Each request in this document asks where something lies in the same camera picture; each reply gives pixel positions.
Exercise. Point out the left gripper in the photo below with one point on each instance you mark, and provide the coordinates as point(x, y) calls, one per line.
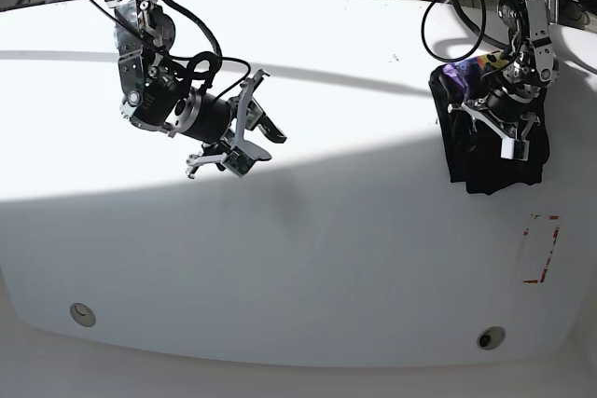
point(498, 113)

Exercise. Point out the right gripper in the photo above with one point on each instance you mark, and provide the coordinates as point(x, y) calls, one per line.
point(235, 153)

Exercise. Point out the black t-shirt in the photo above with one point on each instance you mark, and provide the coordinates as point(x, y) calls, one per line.
point(473, 156)

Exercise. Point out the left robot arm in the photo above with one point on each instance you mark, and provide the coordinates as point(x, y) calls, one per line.
point(528, 36)

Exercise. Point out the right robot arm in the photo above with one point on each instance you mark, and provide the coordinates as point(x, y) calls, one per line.
point(171, 95)

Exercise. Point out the red tape rectangle marking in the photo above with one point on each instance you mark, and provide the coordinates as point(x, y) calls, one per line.
point(538, 245)

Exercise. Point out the right round table grommet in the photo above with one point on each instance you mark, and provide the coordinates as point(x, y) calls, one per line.
point(491, 338)

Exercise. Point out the round table grommet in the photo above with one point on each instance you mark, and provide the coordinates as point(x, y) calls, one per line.
point(491, 338)
point(82, 315)

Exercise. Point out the left round table grommet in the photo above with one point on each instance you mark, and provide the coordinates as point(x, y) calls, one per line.
point(82, 315)

